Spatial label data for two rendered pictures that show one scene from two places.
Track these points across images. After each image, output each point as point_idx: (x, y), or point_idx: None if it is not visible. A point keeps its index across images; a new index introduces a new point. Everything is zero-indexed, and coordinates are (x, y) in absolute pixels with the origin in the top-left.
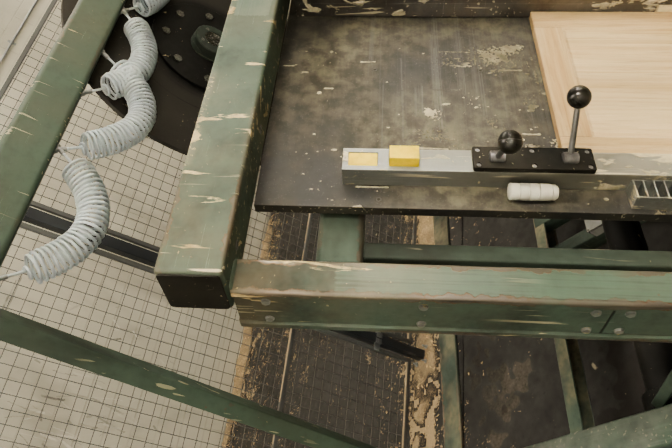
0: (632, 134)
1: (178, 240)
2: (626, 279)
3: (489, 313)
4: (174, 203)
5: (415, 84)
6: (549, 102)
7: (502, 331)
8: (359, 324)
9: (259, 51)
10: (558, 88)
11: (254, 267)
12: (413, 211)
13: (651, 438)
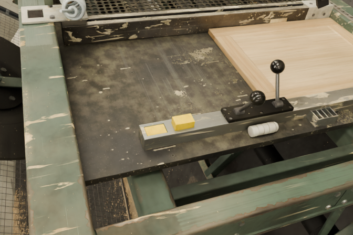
0: (294, 86)
1: (45, 228)
2: (345, 168)
3: (279, 214)
4: (29, 196)
5: (162, 77)
6: (243, 76)
7: (283, 223)
8: None
9: (56, 67)
10: (245, 67)
11: (112, 231)
12: (197, 158)
13: None
